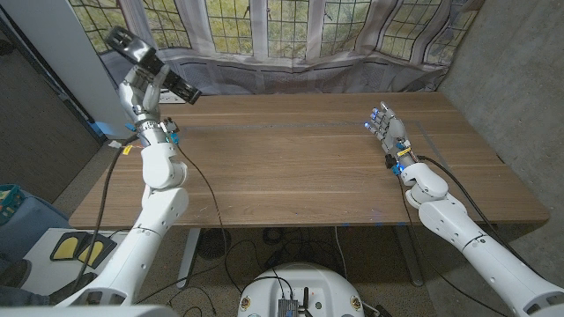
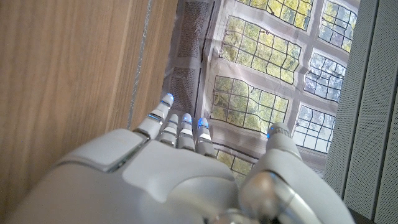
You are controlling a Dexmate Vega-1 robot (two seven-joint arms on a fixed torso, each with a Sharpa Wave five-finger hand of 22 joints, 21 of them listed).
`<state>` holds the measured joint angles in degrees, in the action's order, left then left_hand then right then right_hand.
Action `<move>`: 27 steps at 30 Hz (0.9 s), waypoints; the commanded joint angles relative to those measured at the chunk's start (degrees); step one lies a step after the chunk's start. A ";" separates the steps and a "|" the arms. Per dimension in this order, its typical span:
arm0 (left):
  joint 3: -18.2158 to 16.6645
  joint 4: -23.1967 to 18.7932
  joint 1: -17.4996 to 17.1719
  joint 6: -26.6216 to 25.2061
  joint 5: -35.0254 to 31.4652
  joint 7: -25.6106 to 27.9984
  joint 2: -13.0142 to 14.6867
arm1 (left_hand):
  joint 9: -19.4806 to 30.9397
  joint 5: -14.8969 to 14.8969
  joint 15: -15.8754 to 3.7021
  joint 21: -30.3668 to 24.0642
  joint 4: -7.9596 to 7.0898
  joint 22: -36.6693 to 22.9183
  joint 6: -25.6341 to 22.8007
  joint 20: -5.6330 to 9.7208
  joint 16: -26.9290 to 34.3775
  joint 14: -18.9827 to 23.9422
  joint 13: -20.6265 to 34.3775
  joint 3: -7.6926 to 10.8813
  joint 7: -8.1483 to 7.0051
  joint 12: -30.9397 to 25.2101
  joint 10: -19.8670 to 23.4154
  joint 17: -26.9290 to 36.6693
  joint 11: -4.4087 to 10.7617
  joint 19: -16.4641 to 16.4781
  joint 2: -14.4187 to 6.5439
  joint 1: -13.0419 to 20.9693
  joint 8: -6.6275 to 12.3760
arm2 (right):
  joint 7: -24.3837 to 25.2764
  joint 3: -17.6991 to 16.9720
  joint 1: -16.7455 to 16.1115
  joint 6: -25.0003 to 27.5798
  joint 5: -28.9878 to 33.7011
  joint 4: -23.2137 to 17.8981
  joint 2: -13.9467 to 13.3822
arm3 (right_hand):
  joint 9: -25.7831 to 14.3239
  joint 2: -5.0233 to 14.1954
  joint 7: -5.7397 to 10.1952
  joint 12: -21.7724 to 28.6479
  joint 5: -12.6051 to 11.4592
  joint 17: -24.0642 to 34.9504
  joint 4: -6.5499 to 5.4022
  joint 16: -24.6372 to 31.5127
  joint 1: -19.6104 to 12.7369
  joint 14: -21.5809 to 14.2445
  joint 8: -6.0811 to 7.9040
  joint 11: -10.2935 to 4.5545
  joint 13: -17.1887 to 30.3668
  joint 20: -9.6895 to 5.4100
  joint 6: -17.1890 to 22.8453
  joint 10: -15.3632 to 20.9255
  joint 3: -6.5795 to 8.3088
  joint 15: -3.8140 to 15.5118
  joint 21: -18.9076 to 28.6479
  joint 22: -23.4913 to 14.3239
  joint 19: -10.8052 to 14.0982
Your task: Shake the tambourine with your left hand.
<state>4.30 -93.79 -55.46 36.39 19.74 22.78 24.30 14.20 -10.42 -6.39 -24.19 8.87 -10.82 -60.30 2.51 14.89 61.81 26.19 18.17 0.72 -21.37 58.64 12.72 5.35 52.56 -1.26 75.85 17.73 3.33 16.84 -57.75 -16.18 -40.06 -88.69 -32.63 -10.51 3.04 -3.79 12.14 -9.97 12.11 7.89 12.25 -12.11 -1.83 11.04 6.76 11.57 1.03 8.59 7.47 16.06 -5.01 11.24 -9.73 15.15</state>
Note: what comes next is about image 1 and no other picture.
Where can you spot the white table leg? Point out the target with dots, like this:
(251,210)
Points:
(189,255)

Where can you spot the grey shoe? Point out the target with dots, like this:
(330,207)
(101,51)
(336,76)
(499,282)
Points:
(15,272)

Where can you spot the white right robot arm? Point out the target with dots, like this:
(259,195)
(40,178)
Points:
(476,246)

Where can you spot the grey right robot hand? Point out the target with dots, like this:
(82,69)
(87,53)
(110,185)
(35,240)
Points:
(394,130)

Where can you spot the white pedal platform box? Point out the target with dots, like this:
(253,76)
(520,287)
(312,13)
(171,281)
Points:
(44,273)

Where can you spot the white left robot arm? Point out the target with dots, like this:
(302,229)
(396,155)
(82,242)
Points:
(154,220)

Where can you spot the small silver computer box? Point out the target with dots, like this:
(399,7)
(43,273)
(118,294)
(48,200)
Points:
(287,308)

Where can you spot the blue padded seat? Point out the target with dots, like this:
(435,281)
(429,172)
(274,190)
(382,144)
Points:
(26,229)

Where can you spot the black half-moon tambourine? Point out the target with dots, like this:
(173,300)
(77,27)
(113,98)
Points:
(132,46)

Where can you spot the round black floor fan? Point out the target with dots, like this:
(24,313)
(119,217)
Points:
(213,243)

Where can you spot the black leather shoe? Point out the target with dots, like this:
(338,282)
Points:
(66,288)

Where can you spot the yellow black foot pedal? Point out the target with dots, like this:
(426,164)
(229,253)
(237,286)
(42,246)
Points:
(65,248)
(99,251)

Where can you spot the white robot torso base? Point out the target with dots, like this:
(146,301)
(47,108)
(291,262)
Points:
(308,282)

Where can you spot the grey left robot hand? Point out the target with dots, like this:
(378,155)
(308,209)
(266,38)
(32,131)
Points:
(141,94)

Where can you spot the grey table leg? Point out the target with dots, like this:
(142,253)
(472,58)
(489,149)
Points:
(410,260)

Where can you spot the printed window backdrop cloth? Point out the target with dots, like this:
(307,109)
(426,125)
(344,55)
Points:
(286,44)

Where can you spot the teal plastic basket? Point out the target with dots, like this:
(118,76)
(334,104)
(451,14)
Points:
(9,200)

